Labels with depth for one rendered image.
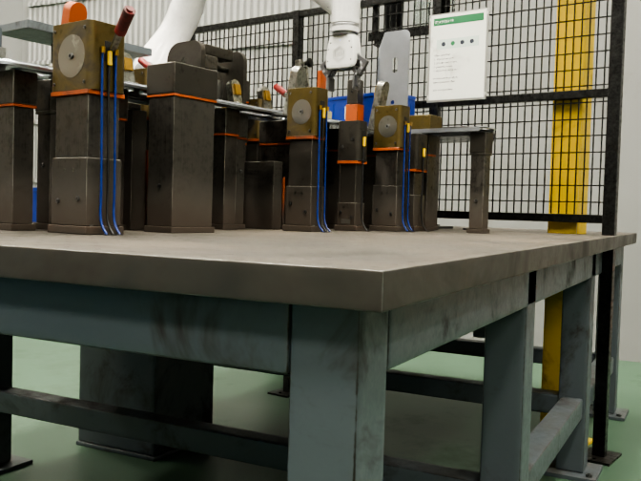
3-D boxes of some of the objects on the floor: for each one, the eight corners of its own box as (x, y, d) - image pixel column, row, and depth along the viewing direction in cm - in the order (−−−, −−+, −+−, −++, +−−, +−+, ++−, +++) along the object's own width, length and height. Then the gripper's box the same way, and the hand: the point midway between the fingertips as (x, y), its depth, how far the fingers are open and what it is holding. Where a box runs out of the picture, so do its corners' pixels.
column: (75, 444, 241) (79, 233, 238) (140, 422, 268) (144, 231, 266) (154, 461, 227) (158, 237, 224) (214, 435, 254) (218, 235, 252)
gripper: (376, 31, 228) (374, 91, 229) (328, 37, 238) (326, 94, 239) (362, 26, 222) (361, 87, 223) (314, 32, 232) (312, 91, 233)
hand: (342, 87), depth 231 cm, fingers open, 8 cm apart
